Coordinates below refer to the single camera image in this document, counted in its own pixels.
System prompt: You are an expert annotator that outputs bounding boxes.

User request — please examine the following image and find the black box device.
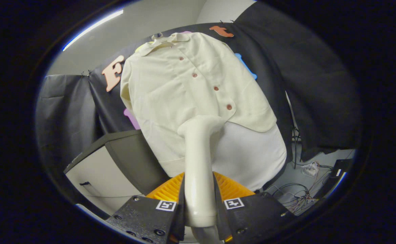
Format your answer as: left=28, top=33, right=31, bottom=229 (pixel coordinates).
left=315, top=159, right=354, bottom=199

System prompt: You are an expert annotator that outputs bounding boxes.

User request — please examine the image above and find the cream button-up shirt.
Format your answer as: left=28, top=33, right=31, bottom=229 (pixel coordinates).
left=120, top=32, right=277, bottom=177

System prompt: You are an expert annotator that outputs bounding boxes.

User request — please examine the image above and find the tangle of floor cables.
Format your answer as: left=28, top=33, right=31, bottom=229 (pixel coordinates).
left=266, top=182, right=320, bottom=215

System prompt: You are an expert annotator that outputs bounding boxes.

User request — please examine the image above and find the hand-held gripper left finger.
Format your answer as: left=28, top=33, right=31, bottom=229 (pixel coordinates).
left=106, top=172, right=186, bottom=244

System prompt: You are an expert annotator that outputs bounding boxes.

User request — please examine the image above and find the white inner garment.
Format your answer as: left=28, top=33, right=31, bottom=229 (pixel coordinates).
left=171, top=122, right=287, bottom=192

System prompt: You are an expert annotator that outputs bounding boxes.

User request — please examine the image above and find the black backdrop cloth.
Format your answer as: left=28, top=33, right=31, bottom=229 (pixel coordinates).
left=35, top=2, right=362, bottom=170

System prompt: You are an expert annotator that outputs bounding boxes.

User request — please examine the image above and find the white power strip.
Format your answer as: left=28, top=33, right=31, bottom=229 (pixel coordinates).
left=302, top=162, right=321, bottom=177

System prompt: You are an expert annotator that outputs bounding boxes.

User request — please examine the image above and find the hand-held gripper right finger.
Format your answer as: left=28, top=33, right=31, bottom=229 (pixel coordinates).
left=212, top=171, right=296, bottom=243

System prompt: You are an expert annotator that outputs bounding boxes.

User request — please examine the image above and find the grey cabinet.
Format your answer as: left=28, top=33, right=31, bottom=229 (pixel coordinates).
left=63, top=130, right=171, bottom=216

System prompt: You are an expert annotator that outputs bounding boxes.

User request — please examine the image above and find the white garment steamer with hose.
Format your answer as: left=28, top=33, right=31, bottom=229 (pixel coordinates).
left=178, top=115, right=227, bottom=244

